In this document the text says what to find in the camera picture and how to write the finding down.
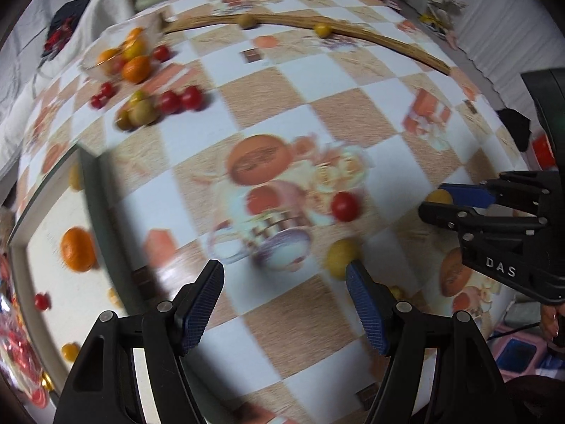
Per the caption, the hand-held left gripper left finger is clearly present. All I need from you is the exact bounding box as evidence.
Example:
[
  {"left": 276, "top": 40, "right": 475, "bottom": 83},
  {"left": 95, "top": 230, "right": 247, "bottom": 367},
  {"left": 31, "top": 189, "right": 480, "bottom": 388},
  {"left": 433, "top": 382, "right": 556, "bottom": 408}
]
[{"left": 53, "top": 260, "right": 226, "bottom": 424}]

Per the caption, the red bucket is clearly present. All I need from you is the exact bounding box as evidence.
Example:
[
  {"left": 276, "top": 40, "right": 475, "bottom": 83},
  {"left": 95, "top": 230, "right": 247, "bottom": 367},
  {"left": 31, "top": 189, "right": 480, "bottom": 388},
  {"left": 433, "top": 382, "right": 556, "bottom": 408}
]
[{"left": 532, "top": 135, "right": 555, "bottom": 169}]

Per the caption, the white quilted cover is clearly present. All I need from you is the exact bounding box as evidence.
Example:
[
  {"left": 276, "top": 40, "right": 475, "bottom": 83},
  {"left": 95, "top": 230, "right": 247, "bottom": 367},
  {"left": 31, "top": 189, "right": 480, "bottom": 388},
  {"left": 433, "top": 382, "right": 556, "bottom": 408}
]
[{"left": 406, "top": 0, "right": 565, "bottom": 98}]

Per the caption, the grey patchwork bedspread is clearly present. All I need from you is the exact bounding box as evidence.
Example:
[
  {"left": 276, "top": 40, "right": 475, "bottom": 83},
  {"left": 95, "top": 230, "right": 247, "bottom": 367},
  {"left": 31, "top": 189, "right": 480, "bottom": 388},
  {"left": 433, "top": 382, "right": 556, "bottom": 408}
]
[{"left": 0, "top": 0, "right": 111, "bottom": 177}]

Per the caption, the wooden back scratcher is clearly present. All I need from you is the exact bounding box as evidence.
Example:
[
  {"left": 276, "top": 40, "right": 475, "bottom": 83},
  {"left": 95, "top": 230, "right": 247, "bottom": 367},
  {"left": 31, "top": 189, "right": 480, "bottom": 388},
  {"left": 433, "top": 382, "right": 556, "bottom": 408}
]
[{"left": 162, "top": 12, "right": 452, "bottom": 76}]

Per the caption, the white tray with dark rim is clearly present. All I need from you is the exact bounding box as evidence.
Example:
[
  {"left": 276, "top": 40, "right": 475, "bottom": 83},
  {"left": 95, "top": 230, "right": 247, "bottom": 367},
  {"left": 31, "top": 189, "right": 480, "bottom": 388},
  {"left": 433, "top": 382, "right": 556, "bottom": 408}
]
[{"left": 9, "top": 143, "right": 155, "bottom": 424}]

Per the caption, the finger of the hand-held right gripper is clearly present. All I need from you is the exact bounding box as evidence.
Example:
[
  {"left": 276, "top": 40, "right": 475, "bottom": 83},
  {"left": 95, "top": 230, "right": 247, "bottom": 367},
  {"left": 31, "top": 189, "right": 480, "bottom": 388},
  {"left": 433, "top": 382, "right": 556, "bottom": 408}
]
[
  {"left": 439, "top": 171, "right": 559, "bottom": 213},
  {"left": 418, "top": 201, "right": 550, "bottom": 236}
]

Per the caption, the dark blue garment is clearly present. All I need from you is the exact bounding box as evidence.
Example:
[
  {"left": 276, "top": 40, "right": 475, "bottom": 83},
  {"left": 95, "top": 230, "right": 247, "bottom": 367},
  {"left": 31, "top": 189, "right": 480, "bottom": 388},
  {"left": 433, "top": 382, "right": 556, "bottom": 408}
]
[{"left": 42, "top": 0, "right": 93, "bottom": 58}]

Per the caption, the white cloth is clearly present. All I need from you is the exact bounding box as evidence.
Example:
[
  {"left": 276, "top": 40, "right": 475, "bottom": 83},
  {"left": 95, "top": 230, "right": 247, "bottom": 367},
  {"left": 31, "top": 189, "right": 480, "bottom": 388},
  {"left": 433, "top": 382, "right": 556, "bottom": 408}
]
[{"left": 79, "top": 0, "right": 137, "bottom": 45}]

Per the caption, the checkered printed tablecloth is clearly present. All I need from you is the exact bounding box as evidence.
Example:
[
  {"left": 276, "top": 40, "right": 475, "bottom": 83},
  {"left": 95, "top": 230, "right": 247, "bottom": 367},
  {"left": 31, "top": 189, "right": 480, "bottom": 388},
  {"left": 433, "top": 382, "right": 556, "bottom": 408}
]
[{"left": 15, "top": 0, "right": 530, "bottom": 424}]

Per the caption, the pink and blue mat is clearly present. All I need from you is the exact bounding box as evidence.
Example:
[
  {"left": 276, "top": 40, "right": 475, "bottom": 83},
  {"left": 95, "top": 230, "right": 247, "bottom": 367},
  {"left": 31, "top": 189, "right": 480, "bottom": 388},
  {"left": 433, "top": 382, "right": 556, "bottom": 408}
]
[{"left": 488, "top": 322, "right": 565, "bottom": 381}]

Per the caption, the red plastic packaging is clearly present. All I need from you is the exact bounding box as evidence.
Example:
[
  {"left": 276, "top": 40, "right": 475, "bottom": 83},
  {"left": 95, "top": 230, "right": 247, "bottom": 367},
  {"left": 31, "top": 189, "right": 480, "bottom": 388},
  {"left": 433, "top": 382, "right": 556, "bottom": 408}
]
[{"left": 0, "top": 252, "right": 51, "bottom": 409}]

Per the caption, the orange mandarin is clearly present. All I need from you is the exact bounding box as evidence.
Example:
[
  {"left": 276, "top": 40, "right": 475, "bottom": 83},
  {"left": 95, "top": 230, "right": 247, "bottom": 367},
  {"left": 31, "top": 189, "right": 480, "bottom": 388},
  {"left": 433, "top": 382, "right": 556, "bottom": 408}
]
[
  {"left": 122, "top": 55, "right": 152, "bottom": 84},
  {"left": 60, "top": 227, "right": 98, "bottom": 273}
]

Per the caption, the black cloth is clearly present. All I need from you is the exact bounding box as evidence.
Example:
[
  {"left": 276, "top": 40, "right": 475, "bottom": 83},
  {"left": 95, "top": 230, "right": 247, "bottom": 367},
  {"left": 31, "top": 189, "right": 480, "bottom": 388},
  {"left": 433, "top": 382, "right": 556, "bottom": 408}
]
[{"left": 496, "top": 108, "right": 533, "bottom": 152}]

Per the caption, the person's right hand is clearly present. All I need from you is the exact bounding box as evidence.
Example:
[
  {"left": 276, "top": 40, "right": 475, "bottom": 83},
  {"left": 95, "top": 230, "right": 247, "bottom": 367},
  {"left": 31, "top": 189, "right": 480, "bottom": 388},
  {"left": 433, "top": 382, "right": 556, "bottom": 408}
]
[{"left": 539, "top": 302, "right": 565, "bottom": 342}]

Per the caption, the clear plastic bowl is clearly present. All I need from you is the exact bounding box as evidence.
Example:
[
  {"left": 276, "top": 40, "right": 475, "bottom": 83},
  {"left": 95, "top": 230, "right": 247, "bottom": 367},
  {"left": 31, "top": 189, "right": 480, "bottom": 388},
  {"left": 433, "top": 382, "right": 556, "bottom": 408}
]
[{"left": 82, "top": 24, "right": 162, "bottom": 81}]

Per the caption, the pile of toys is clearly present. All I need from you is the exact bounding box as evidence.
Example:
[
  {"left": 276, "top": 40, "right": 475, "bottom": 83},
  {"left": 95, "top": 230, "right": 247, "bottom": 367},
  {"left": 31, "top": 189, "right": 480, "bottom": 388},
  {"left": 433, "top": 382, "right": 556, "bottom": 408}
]
[{"left": 419, "top": 0, "right": 469, "bottom": 33}]

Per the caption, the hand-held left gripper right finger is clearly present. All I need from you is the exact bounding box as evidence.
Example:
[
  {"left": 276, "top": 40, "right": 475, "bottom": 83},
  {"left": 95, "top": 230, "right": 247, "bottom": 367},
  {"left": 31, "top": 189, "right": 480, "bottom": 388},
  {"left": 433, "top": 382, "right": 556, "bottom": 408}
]
[{"left": 345, "top": 260, "right": 508, "bottom": 424}]

